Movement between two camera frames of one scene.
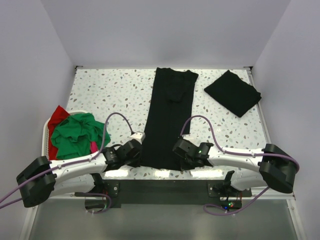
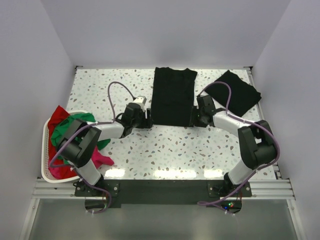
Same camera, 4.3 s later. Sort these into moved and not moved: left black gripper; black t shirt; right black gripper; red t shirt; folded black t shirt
Moved: right black gripper; left black gripper; black t shirt
Not moved: folded black t shirt; red t shirt
